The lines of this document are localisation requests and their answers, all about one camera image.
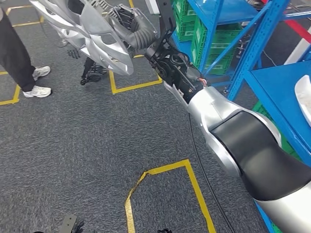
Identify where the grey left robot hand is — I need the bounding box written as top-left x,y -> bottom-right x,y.
72,219 -> 85,233

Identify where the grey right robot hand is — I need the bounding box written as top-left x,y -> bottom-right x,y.
109,4 -> 159,43

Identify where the grey plastic wheel hubcap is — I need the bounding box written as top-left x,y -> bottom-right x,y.
29,0 -> 134,76

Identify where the white curved plastic part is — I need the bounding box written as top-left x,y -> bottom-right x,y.
294,75 -> 311,128

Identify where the yellow floor tape square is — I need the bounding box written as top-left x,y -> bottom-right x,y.
109,54 -> 163,95
6,4 -> 45,28
0,70 -> 21,106

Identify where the person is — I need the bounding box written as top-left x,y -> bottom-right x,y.
0,6 -> 52,99

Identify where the red barrier belt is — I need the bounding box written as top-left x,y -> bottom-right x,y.
261,0 -> 311,43

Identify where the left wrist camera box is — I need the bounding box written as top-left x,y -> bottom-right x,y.
58,214 -> 78,233

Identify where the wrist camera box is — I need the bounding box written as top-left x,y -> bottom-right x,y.
145,0 -> 177,57
58,214 -> 78,233

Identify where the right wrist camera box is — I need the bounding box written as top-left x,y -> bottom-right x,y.
145,0 -> 177,57

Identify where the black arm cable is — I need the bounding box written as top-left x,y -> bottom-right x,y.
187,112 -> 231,233

